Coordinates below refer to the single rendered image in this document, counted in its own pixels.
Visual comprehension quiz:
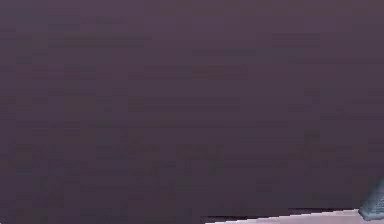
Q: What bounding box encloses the grey-blue ribbed object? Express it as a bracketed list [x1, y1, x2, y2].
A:
[358, 177, 384, 221]

